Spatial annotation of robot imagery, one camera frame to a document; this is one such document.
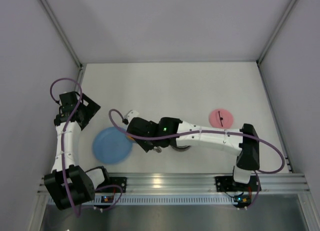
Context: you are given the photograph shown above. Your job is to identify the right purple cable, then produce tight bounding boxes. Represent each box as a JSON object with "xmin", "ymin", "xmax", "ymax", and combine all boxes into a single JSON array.
[{"xmin": 108, "ymin": 108, "xmax": 286, "ymax": 210}]

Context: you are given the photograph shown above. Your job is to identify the right controller board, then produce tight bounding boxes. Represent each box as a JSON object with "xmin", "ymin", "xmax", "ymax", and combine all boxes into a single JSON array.
[{"xmin": 233, "ymin": 194, "xmax": 252, "ymax": 209}]

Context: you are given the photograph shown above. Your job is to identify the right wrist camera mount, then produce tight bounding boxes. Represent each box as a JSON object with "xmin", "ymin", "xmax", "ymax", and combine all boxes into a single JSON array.
[{"xmin": 122, "ymin": 110, "xmax": 140, "ymax": 125}]

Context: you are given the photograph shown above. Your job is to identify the controller board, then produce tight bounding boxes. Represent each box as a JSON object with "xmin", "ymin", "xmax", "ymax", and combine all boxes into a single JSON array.
[
  {"xmin": 101, "ymin": 195, "xmax": 115, "ymax": 204},
  {"xmin": 233, "ymin": 194, "xmax": 252, "ymax": 209}
]

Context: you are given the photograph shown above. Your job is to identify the pink lunch box lid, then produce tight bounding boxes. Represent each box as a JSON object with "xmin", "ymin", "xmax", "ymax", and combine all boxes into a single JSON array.
[{"xmin": 208, "ymin": 108, "xmax": 234, "ymax": 129}]

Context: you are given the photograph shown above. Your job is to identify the steel lunch box bowl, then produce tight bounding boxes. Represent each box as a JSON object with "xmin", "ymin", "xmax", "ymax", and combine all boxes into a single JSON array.
[{"xmin": 171, "ymin": 145, "xmax": 191, "ymax": 152}]

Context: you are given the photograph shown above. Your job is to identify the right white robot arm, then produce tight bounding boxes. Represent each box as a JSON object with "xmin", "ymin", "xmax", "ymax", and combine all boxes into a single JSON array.
[{"xmin": 124, "ymin": 117, "xmax": 260, "ymax": 185}]

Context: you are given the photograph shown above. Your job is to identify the slotted cable duct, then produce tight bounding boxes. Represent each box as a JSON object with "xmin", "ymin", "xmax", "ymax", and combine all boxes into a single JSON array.
[{"xmin": 79, "ymin": 196, "xmax": 241, "ymax": 206}]

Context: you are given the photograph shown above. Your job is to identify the left controller board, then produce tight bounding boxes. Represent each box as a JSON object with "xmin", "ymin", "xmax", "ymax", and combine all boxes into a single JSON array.
[{"xmin": 101, "ymin": 195, "xmax": 115, "ymax": 204}]

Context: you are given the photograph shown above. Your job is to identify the blue plate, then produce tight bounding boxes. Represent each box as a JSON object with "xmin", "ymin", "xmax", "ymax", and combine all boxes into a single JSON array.
[{"xmin": 92, "ymin": 127, "xmax": 134, "ymax": 165}]

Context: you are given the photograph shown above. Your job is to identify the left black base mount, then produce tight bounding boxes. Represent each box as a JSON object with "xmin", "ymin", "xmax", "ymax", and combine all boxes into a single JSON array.
[{"xmin": 103, "ymin": 176, "xmax": 127, "ymax": 193}]

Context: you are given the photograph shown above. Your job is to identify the metal tongs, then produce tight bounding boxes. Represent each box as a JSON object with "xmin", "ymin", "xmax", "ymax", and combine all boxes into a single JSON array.
[{"xmin": 153, "ymin": 146, "xmax": 162, "ymax": 153}]

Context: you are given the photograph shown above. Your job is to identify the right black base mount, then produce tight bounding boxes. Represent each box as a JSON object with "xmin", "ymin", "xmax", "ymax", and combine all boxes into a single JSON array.
[{"xmin": 214, "ymin": 175, "xmax": 261, "ymax": 193}]

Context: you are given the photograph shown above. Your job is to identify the aluminium rail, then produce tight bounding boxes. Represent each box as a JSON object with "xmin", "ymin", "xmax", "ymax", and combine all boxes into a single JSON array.
[{"xmin": 37, "ymin": 172, "xmax": 311, "ymax": 195}]

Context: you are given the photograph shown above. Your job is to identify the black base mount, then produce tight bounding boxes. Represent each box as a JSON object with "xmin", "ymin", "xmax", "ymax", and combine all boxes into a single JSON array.
[
  {"xmin": 214, "ymin": 175, "xmax": 261, "ymax": 193},
  {"xmin": 103, "ymin": 176, "xmax": 127, "ymax": 193}
]

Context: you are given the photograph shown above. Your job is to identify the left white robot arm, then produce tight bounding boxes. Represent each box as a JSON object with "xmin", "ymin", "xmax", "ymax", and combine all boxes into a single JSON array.
[{"xmin": 44, "ymin": 91, "xmax": 111, "ymax": 210}]

